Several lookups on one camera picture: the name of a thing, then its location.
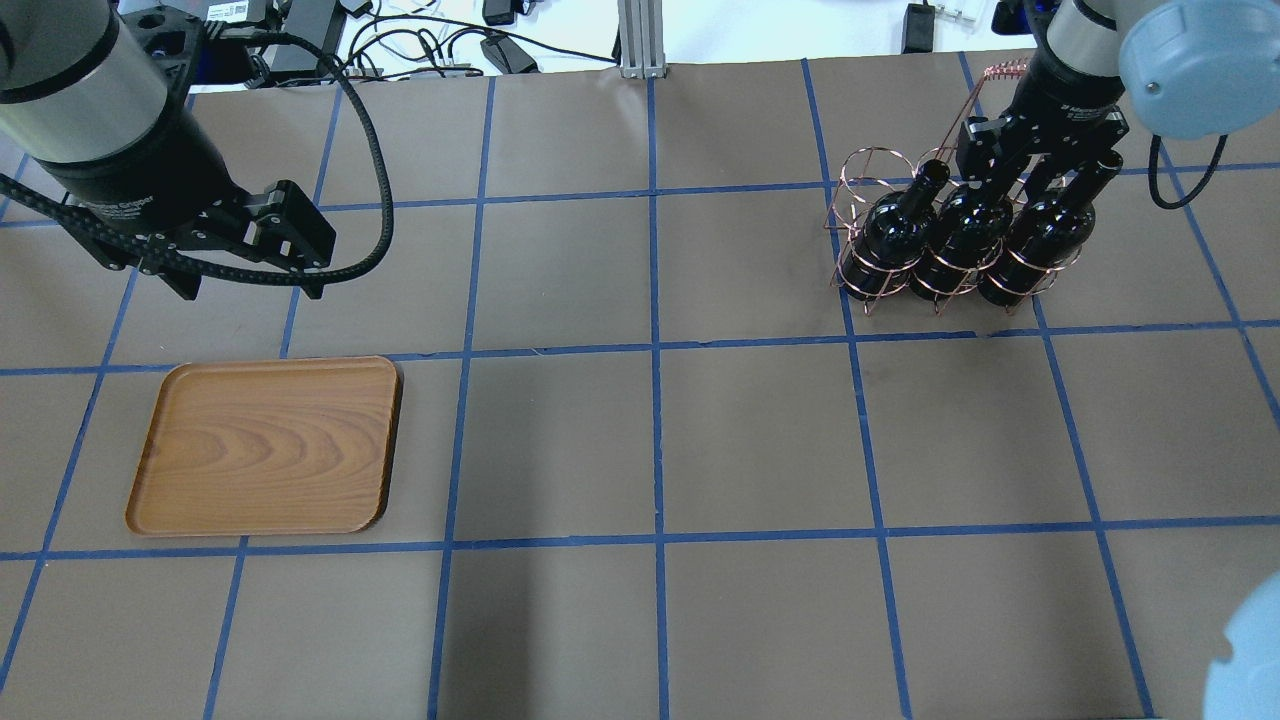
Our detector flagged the wooden tray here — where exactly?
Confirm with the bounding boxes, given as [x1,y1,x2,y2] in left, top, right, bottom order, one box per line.
[124,356,402,538]

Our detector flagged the aluminium frame post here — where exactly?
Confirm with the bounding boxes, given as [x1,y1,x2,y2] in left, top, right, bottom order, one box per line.
[617,0,669,79]

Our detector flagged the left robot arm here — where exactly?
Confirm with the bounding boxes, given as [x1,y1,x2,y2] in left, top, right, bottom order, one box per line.
[3,1,352,300]

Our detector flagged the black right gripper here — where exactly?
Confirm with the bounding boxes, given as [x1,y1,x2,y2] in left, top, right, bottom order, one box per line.
[955,50,1130,217]

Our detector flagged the black braided left cable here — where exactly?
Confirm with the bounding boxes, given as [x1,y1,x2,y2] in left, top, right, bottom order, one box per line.
[0,29,396,286]

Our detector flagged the dark wine bottle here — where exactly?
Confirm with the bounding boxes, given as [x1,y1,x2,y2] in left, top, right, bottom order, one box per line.
[909,178,1012,315]
[977,150,1123,309]
[838,159,950,304]

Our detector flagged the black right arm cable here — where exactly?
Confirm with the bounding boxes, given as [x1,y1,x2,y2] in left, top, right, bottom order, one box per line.
[1148,135,1229,211]

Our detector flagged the black device top left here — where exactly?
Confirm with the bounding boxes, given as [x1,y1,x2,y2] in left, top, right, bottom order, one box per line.
[246,1,346,88]

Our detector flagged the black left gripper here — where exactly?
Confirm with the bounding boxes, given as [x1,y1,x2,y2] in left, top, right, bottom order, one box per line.
[40,100,337,301]

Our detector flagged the black power adapter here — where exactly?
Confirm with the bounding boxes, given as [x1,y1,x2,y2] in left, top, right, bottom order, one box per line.
[480,35,540,76]

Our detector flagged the copper wire bottle basket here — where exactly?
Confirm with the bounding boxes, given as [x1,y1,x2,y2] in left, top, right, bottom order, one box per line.
[826,56,1034,315]

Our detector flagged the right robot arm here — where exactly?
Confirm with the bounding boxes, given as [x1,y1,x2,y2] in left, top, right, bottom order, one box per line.
[956,1,1279,202]

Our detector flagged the black adapter top right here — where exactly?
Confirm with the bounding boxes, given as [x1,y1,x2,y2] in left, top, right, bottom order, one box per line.
[901,1,938,54]

